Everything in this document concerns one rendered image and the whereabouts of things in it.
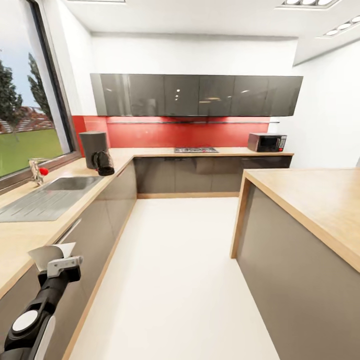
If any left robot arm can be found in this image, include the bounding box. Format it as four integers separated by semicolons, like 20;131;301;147
0;255;84;360

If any paper coffee filter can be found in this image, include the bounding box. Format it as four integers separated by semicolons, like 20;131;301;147
27;242;76;272

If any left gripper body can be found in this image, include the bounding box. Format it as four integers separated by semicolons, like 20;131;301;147
38;265;82;296

